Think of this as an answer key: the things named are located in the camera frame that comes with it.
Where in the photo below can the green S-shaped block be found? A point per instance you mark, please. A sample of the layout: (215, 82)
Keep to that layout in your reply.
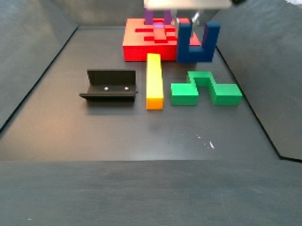
(185, 93)

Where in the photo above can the purple U-shaped block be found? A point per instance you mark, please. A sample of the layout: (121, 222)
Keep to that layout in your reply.
(149, 16)

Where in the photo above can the yellow long bar block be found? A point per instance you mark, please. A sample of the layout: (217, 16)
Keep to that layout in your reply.
(154, 82)

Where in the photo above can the blue U-shaped block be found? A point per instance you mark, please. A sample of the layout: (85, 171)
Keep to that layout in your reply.
(195, 54)

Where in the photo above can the red slotted board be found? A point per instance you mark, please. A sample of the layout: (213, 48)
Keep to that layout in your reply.
(146, 39)

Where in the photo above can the black angle bracket holder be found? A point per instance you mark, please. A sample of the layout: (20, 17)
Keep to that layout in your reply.
(112, 85)

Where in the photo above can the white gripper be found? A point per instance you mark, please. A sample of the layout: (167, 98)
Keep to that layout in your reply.
(199, 5)

